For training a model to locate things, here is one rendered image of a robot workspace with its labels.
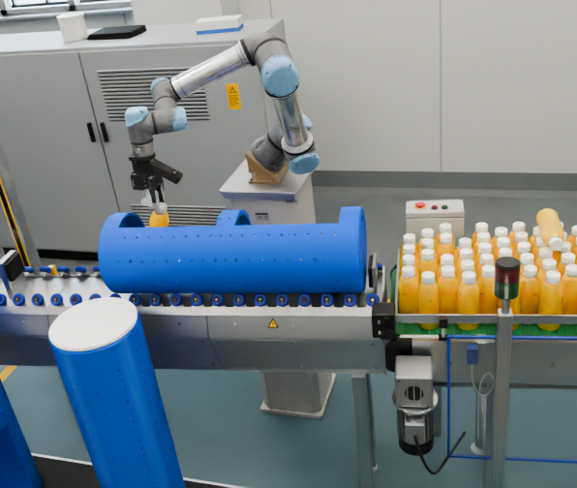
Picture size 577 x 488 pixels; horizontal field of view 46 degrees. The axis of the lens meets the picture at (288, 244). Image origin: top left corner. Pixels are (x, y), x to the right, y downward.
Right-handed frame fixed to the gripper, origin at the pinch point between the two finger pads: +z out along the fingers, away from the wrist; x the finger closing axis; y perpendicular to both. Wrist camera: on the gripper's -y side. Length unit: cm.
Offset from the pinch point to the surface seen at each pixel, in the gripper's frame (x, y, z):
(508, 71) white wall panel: -263, -145, 32
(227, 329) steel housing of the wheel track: 18.6, -23.0, 37.4
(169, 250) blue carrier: 17.4, -7.7, 6.9
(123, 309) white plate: 31.9, 5.8, 20.5
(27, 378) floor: -52, 117, 126
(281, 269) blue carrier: 20, -45, 12
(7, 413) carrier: 34, 61, 67
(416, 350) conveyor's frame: 28, -87, 36
